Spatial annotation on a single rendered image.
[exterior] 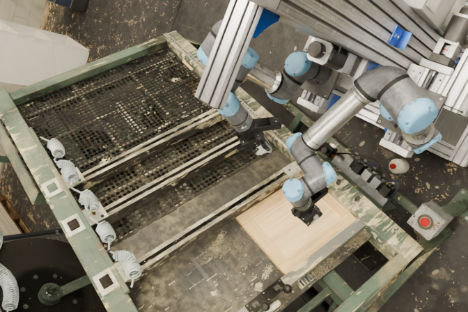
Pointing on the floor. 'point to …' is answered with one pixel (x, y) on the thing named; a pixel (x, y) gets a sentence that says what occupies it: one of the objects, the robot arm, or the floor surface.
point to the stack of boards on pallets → (7, 225)
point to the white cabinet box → (36, 53)
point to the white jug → (398, 166)
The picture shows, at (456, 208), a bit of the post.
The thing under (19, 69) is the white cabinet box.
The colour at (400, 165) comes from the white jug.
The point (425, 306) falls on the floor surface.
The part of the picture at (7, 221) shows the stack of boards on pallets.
